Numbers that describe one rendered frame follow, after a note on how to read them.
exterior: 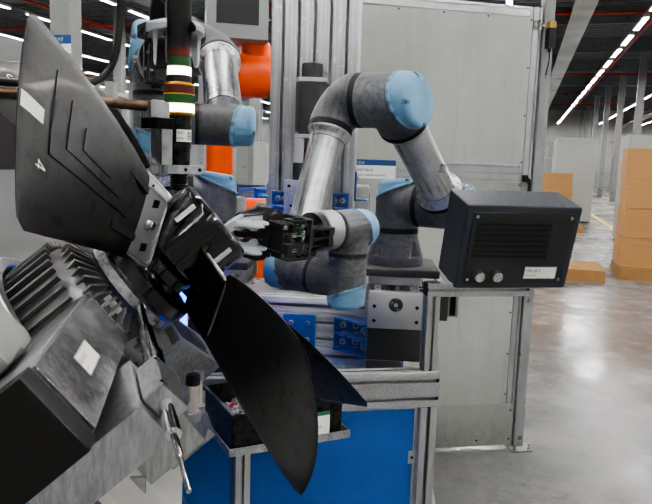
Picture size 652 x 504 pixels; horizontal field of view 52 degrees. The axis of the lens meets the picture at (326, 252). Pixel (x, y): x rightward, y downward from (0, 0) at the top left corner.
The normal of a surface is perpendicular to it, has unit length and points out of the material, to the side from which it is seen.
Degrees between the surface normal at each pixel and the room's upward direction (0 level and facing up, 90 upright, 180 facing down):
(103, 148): 82
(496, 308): 90
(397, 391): 90
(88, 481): 102
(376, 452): 90
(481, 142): 89
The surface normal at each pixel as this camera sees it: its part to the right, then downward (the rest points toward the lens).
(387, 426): 0.19, 0.14
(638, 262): -0.29, 0.12
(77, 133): 0.97, -0.11
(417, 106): 0.80, 0.03
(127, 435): 0.35, 0.34
